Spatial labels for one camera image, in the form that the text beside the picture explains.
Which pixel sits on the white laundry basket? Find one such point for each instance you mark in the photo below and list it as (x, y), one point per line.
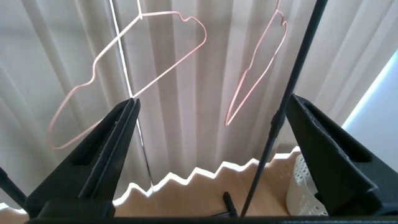
(298, 193)

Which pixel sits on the beige curtain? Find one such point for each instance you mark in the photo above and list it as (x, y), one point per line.
(192, 93)

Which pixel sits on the pink clothes hanger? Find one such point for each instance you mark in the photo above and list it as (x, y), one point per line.
(247, 69)
(161, 13)

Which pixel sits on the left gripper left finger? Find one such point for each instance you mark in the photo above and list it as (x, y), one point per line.
(93, 168)

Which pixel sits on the black clothes rack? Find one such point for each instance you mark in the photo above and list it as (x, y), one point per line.
(279, 116)

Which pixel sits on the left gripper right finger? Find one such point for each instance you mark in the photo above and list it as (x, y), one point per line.
(342, 168)

